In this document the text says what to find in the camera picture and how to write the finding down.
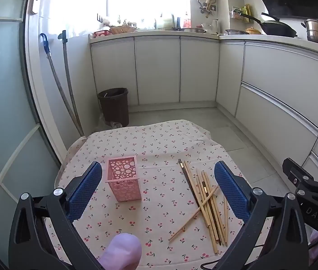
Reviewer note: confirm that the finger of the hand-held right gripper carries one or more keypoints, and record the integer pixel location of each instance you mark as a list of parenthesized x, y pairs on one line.
[(302, 178)]

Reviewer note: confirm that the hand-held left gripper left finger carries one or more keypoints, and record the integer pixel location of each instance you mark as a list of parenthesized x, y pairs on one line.
[(87, 187)]

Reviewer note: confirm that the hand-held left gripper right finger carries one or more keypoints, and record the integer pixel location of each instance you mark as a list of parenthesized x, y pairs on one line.
[(230, 188)]

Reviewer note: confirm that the pile of bamboo chopsticks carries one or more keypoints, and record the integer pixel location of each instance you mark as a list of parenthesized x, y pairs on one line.
[(207, 194)]

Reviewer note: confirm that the pink perforated utensil holder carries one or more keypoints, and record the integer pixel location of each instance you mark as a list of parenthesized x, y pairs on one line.
[(125, 185)]

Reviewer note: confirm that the person's left hand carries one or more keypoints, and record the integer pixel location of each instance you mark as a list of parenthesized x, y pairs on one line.
[(122, 251)]

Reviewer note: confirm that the cherry print tablecloth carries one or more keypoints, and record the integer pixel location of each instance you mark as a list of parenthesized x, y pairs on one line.
[(153, 202)]

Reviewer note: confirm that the clear plastic bag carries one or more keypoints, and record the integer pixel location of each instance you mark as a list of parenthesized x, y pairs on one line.
[(114, 124)]

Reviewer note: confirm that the brown woven trash bin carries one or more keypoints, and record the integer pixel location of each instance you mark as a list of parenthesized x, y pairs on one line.
[(114, 107)]

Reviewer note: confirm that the grey mop pole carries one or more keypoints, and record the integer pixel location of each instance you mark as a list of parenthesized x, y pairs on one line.
[(67, 73)]

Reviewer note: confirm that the frosted glass sliding door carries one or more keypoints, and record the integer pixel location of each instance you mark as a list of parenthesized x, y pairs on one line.
[(4, 104)]

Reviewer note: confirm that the white kitchen base cabinets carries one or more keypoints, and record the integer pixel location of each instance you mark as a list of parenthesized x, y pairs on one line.
[(156, 67)]

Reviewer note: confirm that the black wok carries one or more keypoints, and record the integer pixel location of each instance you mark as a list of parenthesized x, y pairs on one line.
[(274, 27)]

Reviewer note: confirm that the brown clay pot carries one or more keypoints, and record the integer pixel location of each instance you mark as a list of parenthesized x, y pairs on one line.
[(252, 31)]

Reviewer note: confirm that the red plastic basket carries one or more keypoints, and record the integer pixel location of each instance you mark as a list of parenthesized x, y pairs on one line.
[(101, 33)]

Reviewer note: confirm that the stainless steel bowl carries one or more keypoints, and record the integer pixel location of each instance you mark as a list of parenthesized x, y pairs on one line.
[(236, 31)]

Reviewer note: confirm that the woven bread basket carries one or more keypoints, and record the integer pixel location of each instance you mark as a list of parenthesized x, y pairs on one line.
[(122, 29)]

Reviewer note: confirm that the white electric kettle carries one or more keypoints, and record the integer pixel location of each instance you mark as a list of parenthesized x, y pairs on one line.
[(215, 26)]

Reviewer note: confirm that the stainless steel basin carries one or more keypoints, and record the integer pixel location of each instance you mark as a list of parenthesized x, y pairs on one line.
[(192, 30)]

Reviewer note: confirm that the bright kitchen window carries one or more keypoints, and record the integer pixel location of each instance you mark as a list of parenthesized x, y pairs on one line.
[(133, 0)]

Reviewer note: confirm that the wall spice rack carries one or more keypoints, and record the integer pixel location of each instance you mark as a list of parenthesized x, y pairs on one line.
[(240, 14)]

